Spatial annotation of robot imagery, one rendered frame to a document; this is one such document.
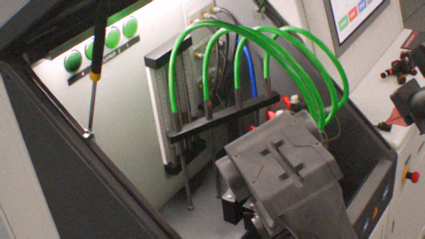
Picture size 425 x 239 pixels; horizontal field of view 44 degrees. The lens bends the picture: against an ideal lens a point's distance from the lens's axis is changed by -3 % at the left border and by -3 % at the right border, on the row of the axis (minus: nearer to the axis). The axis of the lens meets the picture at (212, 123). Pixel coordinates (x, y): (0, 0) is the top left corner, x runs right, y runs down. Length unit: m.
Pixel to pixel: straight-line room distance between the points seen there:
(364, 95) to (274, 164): 1.21
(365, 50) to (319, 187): 1.34
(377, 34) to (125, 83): 0.94
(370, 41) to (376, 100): 0.25
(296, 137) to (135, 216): 0.56
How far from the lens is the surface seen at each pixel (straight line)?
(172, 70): 1.26
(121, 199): 1.02
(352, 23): 1.72
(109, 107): 1.28
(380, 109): 1.64
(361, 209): 1.35
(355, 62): 1.74
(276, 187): 0.48
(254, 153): 0.53
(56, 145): 1.08
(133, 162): 1.40
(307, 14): 1.48
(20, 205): 1.42
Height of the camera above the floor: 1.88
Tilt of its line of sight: 34 degrees down
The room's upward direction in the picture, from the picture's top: 7 degrees counter-clockwise
